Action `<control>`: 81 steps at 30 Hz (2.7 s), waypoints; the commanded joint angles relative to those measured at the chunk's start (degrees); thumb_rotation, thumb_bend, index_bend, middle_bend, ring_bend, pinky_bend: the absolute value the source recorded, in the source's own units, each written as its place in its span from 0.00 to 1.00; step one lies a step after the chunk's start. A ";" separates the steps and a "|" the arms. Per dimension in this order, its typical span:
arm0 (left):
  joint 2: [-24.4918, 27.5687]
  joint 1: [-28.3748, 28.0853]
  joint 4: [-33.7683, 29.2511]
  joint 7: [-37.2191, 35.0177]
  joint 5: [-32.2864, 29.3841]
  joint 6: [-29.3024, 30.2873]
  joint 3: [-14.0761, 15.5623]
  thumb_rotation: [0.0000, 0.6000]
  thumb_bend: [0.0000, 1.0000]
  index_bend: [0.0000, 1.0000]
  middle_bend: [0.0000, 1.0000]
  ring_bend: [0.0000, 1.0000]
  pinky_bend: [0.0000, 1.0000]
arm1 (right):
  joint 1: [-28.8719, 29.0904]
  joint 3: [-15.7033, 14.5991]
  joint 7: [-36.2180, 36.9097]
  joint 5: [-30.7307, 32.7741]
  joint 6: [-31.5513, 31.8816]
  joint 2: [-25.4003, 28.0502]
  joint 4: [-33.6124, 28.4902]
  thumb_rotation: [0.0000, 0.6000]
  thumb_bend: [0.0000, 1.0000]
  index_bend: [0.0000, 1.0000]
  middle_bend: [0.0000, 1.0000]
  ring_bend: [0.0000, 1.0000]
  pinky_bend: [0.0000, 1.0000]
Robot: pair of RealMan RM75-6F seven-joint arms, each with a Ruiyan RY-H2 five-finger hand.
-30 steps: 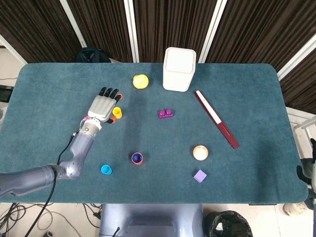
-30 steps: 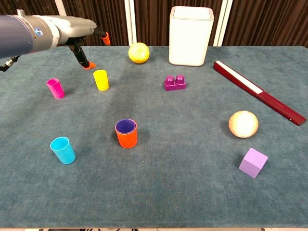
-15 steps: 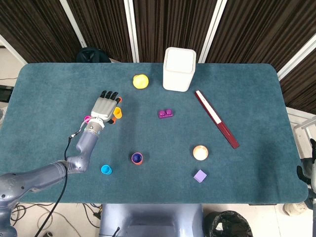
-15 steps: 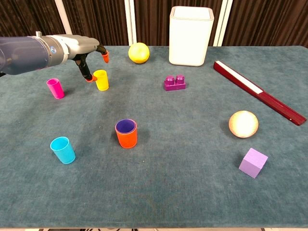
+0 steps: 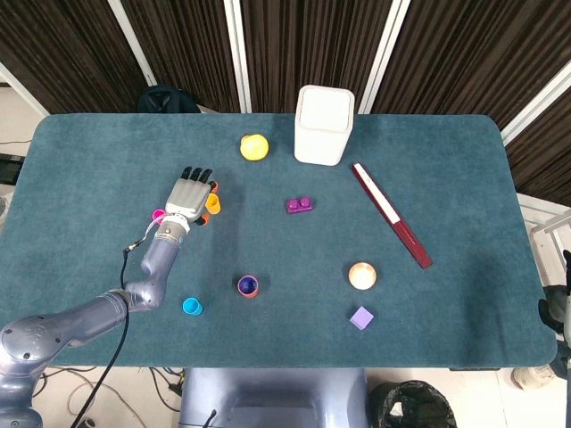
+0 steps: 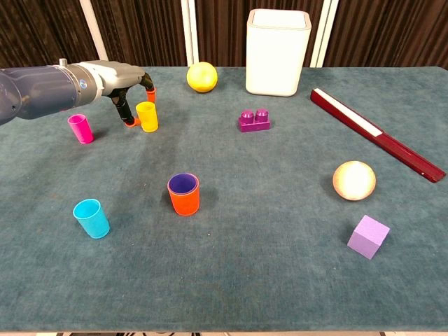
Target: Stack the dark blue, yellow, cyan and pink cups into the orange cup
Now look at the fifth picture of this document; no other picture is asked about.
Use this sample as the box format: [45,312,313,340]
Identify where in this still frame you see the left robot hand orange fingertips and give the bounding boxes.
[163,166,219,226]

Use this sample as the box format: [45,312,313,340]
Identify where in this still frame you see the yellow ball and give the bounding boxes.
[239,133,270,161]

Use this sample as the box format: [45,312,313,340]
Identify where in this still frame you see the teal table mat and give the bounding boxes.
[0,113,559,369]

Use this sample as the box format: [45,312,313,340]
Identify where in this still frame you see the black office chair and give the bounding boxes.
[137,86,202,115]

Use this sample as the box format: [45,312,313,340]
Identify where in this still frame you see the purple building block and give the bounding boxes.
[285,196,316,217]

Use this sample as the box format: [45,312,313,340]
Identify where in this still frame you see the orange plastic cup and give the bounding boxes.
[236,275,261,299]

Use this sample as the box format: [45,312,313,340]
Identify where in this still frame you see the white square bin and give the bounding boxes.
[294,84,356,168]

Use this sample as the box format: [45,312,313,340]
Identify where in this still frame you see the black floor device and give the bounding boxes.
[0,153,24,185]

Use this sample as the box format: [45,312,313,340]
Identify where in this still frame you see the peach wooden ball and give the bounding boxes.
[348,261,378,292]

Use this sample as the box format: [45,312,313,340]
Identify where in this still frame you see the long maroon box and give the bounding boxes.
[352,162,434,271]

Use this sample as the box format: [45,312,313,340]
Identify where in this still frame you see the lilac cube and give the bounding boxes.
[349,305,376,332]

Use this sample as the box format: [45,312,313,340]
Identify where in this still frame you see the blue-grey robot torso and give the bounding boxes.
[179,367,370,428]

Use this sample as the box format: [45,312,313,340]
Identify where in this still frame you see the black trash bin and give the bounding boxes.
[369,380,457,428]

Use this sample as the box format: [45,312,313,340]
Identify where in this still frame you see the beige cloth bundle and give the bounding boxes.
[510,365,557,390]

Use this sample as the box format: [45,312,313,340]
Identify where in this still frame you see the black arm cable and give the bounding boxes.
[69,220,169,428]

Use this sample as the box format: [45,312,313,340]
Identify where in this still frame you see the white partition frame post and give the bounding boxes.
[359,0,411,115]
[106,0,158,88]
[222,0,253,113]
[501,70,571,146]
[0,62,49,116]

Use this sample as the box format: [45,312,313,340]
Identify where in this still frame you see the black floor cable bundle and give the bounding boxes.
[33,366,185,400]

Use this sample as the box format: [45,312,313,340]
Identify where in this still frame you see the grey floor cable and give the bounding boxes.
[66,376,179,420]

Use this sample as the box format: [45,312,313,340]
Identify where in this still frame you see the thin black torso wire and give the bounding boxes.
[178,408,219,428]

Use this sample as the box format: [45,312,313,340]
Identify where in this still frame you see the white metal frame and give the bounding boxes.
[517,193,571,286]

